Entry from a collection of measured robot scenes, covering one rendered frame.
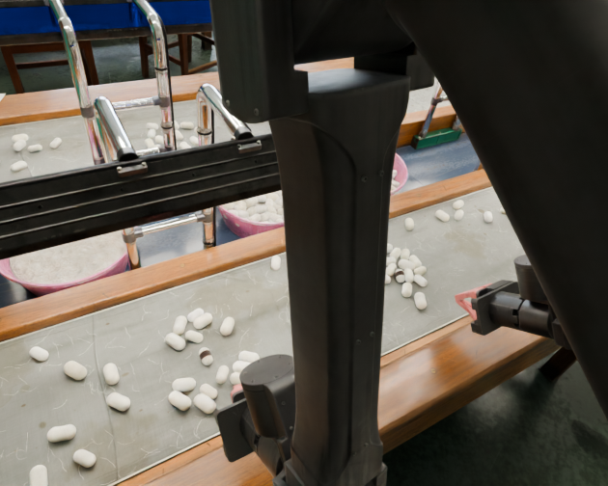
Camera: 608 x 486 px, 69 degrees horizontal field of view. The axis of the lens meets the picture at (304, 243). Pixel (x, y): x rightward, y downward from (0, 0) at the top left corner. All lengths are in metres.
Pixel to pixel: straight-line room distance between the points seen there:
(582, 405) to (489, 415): 0.38
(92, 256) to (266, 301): 0.37
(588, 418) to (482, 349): 1.13
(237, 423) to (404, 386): 0.34
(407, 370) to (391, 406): 0.08
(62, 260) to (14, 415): 0.32
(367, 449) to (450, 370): 0.49
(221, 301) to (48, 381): 0.31
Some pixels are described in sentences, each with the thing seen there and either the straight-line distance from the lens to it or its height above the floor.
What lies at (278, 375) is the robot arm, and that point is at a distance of 0.43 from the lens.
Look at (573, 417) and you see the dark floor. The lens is 1.97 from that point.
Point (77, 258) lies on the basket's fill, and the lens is 0.99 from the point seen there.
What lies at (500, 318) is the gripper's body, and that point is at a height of 0.89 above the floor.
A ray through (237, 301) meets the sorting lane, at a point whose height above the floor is 0.74.
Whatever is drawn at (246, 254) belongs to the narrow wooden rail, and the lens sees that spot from 0.92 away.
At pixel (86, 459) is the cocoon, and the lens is 0.75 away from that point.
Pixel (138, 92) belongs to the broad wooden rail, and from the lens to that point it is 1.46.
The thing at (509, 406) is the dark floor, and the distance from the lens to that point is 1.85.
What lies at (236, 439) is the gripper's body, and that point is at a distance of 0.56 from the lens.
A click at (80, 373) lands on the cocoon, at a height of 0.76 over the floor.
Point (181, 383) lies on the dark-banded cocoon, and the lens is 0.76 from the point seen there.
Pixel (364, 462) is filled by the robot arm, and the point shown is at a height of 1.09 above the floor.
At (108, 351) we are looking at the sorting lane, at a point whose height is 0.74.
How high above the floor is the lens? 1.44
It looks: 45 degrees down
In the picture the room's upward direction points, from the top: 11 degrees clockwise
